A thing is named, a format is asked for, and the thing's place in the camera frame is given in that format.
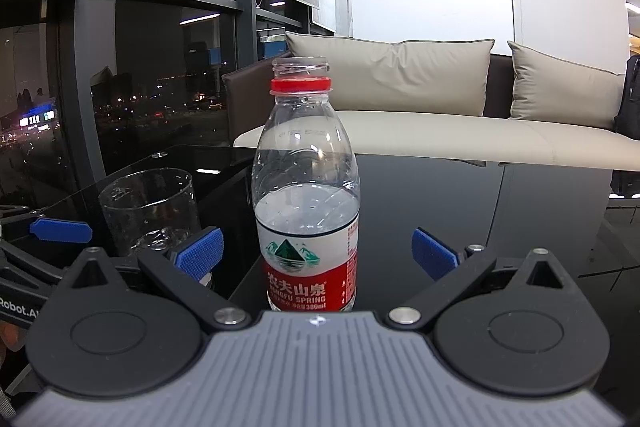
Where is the large beige back cushion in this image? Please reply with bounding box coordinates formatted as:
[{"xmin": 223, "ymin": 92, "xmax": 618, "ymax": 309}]
[{"xmin": 286, "ymin": 32, "xmax": 494, "ymax": 116}]

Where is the beige sofa with brown frame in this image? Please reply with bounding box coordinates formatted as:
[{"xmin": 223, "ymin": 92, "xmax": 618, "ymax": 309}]
[{"xmin": 221, "ymin": 31, "xmax": 640, "ymax": 172}]

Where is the clear plastic water bottle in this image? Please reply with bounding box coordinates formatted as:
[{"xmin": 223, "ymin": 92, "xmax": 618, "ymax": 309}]
[{"xmin": 252, "ymin": 56, "xmax": 360, "ymax": 312}]

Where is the clear glass mug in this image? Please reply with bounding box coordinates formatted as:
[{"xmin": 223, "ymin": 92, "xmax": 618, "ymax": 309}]
[{"xmin": 99, "ymin": 168, "xmax": 201, "ymax": 256}]

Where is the small beige back cushion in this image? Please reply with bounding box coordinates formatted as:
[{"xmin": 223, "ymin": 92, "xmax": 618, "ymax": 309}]
[{"xmin": 509, "ymin": 41, "xmax": 624, "ymax": 130}]

